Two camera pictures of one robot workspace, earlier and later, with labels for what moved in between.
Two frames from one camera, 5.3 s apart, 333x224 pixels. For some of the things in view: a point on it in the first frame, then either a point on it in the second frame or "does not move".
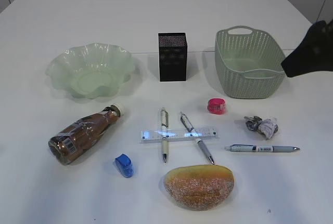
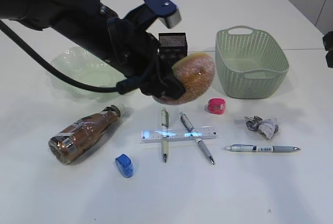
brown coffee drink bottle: x=77 y=138 does not move
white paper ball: x=267 y=128 does not move
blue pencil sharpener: x=124 y=163 does not move
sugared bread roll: x=199 y=187 to x=197 y=72
